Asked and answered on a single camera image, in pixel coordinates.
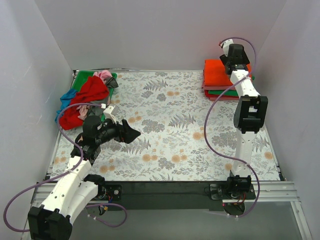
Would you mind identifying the orange t shirt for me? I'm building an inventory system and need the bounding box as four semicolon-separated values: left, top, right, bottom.
202;58;252;87

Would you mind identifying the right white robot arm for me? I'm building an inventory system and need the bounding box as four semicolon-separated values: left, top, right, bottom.
219;39;268;199

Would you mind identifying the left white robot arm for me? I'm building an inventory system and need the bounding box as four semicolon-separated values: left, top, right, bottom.
27;116;141;240

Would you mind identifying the red crumpled t shirt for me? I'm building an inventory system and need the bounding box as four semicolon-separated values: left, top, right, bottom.
59;76;110;130

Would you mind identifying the blue crumpled t shirt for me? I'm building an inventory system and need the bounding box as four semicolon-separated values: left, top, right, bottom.
54;88;78;124

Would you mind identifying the folded light pink t shirt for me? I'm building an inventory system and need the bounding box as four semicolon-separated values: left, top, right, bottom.
209;96;239;102

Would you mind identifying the grey crumpled t shirt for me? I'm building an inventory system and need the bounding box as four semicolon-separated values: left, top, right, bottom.
105;76;119;89

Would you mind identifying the green plastic bin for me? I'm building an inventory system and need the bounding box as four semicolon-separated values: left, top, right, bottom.
72;71;117;117

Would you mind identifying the pink crumpled t shirt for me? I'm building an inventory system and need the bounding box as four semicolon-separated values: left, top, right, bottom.
93;70;113;81

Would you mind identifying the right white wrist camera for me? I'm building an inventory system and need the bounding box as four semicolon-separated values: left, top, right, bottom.
219;39;234;57

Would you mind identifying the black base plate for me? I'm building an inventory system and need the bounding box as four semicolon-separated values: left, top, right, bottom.
101;181;256;211

